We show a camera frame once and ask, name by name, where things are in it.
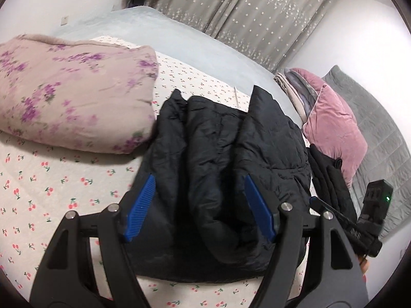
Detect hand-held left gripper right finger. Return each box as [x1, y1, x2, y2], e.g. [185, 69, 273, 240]
[244, 174, 368, 308]

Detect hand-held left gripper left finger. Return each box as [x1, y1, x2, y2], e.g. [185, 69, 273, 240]
[29, 173, 158, 308]

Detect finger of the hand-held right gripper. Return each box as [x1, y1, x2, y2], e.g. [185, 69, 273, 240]
[309, 196, 358, 232]

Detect black quilted puffer jacket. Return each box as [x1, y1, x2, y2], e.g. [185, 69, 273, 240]
[127, 85, 313, 284]

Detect folded black clothes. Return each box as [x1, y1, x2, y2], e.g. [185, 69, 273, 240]
[306, 144, 358, 223]

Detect pink velvet pillow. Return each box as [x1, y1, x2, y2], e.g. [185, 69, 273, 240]
[291, 67, 368, 188]

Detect grey quilted headboard cushion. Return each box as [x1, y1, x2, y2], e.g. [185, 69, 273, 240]
[321, 65, 411, 239]

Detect cherry print bed sheet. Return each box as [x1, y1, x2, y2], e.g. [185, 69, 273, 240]
[0, 35, 367, 308]

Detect folded beige blanket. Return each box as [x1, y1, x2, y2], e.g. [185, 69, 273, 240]
[274, 72, 304, 126]

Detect folded grey blanket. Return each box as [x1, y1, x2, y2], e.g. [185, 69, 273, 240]
[284, 69, 322, 116]

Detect pink floral folded quilt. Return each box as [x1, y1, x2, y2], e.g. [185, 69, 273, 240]
[0, 34, 159, 155]

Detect light grey-blue bed blanket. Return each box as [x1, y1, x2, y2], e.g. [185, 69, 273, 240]
[53, 5, 304, 126]

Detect grey star-patterned curtain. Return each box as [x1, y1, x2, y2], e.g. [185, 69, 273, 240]
[149, 0, 341, 73]

